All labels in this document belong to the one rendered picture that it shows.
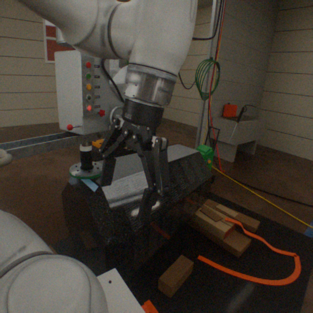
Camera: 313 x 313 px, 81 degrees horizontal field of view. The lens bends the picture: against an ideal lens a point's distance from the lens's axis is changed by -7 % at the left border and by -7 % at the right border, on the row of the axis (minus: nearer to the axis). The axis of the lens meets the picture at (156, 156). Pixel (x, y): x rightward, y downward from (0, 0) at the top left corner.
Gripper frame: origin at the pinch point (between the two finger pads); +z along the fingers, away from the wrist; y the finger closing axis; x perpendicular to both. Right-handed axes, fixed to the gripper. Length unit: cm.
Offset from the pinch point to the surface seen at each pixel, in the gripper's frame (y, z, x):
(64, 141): -67, 12, 16
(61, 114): -82, 1, 20
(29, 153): -63, 15, -1
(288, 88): -82, -123, 558
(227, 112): -147, -22, 390
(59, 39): -80, -35, 12
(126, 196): -48, 42, 50
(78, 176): -68, 34, 27
